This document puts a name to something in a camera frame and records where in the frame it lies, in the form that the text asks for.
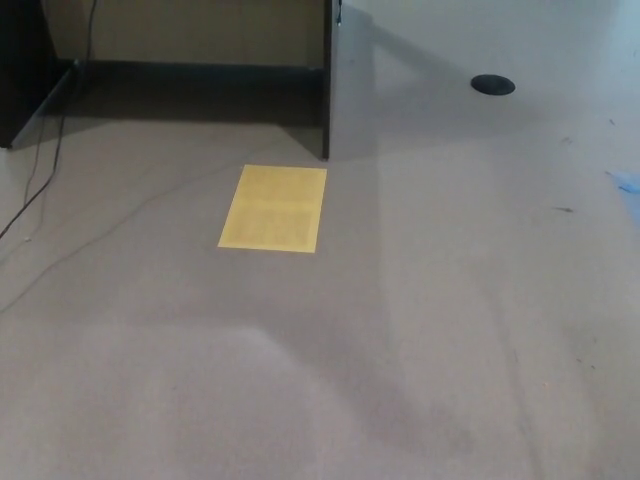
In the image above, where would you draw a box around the yellow printed paper sheet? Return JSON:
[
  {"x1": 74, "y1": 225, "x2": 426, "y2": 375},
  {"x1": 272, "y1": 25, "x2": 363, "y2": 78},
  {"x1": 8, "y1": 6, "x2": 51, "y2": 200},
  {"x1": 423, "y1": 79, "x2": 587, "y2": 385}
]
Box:
[{"x1": 216, "y1": 164, "x2": 329, "y2": 254}]

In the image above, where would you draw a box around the dark wooden desk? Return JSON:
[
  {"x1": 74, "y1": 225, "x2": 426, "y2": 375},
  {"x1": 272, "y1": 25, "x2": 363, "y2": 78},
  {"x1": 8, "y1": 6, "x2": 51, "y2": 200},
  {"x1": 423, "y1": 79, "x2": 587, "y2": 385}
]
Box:
[{"x1": 0, "y1": 0, "x2": 347, "y2": 161}]

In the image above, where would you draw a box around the black round floor disc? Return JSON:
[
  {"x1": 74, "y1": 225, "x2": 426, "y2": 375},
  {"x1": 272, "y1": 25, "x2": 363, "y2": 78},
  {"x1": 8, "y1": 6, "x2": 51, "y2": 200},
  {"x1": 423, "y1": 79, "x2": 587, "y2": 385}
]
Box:
[{"x1": 470, "y1": 73, "x2": 517, "y2": 96}]

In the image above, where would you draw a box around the blue floor tape scrap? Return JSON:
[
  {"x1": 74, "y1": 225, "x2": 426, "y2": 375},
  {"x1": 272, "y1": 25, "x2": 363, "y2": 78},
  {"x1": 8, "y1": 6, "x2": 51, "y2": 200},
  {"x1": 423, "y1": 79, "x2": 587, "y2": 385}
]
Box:
[{"x1": 603, "y1": 168, "x2": 640, "y2": 194}]

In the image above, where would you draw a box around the thin grey cable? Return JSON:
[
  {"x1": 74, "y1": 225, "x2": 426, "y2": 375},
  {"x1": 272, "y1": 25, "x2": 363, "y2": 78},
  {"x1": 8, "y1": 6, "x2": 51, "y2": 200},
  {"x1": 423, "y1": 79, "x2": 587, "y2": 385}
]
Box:
[{"x1": 0, "y1": 167, "x2": 244, "y2": 314}]

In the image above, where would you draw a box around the thick black cable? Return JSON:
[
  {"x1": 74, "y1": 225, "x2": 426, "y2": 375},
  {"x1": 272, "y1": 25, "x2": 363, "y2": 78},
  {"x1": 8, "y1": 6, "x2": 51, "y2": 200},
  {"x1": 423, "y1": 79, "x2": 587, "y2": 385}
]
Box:
[{"x1": 0, "y1": 0, "x2": 98, "y2": 239}]

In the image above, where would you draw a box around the thin black cable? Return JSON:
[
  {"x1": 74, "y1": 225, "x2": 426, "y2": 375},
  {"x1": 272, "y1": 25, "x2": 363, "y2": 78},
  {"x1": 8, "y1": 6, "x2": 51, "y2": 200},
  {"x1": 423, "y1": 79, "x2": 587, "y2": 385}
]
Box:
[{"x1": 20, "y1": 112, "x2": 50, "y2": 206}]

